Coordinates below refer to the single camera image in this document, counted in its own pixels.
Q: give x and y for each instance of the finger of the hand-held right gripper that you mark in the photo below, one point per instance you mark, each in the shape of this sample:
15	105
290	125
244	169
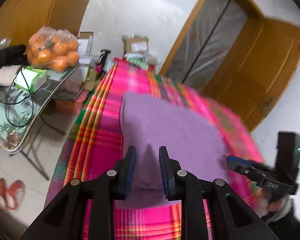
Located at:
245	171
240	160

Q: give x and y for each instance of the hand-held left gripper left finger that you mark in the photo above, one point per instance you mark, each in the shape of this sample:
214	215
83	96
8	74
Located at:
131	172

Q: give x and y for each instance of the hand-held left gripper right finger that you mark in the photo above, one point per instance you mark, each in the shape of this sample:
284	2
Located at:
163	172

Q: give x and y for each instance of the purple fleece pants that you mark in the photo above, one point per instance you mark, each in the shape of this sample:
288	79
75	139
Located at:
170	135

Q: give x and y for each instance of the person's right forearm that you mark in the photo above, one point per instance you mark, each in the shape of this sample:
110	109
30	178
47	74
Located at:
290	227

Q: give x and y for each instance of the person's right hand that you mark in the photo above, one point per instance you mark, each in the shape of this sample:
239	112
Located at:
276	208

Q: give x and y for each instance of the pink green plaid blanket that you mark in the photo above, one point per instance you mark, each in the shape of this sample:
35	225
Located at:
100	135

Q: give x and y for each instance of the wooden door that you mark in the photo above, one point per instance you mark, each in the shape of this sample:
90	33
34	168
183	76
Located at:
260	72

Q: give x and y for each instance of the pink storage crate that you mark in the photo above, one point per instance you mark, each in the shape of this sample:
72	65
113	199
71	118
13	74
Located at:
70	103

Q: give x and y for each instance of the red slipper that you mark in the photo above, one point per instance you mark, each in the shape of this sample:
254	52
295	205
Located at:
16	195
1	192

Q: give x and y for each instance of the glass top table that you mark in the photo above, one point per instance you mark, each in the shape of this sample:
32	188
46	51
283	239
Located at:
22	120

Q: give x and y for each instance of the clear plastic door curtain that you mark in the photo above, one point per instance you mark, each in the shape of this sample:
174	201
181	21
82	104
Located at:
210	37

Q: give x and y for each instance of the cardboard box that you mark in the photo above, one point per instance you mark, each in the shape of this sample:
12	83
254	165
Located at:
136	45

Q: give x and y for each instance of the small white box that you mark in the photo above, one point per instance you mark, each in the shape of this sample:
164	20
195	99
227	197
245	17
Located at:
85	46

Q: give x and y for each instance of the green tissue box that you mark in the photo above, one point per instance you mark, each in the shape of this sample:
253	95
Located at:
33	78

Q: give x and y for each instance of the bag of oranges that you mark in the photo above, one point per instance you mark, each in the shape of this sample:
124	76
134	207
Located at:
52	52

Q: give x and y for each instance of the white cloth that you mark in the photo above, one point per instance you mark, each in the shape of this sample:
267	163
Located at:
6	76

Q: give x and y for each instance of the wooden wardrobe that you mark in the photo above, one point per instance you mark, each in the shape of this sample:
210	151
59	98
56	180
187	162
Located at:
35	5

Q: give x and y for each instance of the wooden door frame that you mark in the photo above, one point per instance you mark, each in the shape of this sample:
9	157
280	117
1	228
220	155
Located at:
190	30

